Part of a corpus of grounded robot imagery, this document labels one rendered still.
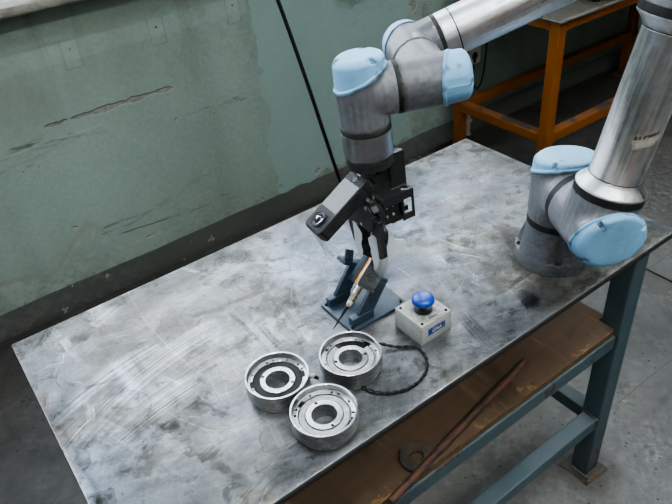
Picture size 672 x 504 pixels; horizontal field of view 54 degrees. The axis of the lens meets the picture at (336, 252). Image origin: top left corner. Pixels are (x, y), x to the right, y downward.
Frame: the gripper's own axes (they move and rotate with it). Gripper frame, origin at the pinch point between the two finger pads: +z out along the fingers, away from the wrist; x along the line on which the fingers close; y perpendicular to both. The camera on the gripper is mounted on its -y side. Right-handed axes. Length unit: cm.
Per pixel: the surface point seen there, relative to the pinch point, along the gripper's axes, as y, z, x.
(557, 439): 44, 73, -4
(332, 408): -16.7, 12.7, -11.3
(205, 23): 35, -4, 160
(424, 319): 5.8, 11.1, -5.5
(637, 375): 97, 99, 12
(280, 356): -18.4, 11.0, 2.6
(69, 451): -54, 13, 7
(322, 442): -21.4, 12.1, -16.4
